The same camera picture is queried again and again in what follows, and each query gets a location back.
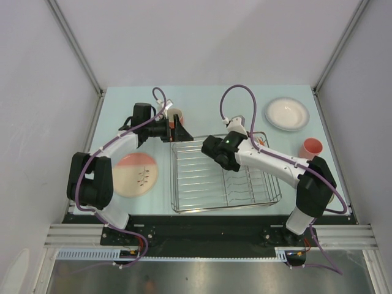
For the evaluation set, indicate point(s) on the pink cream floral plate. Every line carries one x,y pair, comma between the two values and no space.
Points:
135,175

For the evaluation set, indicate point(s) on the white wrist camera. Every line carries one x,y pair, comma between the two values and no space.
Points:
163,106
235,124

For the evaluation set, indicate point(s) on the orange white bowl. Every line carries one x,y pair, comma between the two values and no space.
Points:
260,138

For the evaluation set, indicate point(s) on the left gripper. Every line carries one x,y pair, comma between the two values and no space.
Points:
178,133

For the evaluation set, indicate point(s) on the pink plastic cup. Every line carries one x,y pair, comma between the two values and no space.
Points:
310,148

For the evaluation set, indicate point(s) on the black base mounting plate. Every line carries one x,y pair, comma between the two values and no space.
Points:
205,236

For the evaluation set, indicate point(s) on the white deep plate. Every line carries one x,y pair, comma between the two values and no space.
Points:
287,114

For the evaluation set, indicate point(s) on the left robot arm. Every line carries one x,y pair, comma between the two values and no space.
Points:
90,183

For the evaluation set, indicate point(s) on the orange mug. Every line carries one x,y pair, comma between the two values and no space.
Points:
172,114

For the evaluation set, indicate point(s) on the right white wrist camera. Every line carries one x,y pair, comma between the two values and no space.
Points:
235,124

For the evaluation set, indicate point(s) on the white cable duct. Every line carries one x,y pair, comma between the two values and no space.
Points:
88,254

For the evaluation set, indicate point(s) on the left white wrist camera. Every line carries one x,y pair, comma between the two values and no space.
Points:
163,106

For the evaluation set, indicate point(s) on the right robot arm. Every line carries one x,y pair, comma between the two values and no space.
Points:
312,179

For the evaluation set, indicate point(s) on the metal wire dish rack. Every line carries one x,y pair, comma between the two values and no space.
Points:
198,184

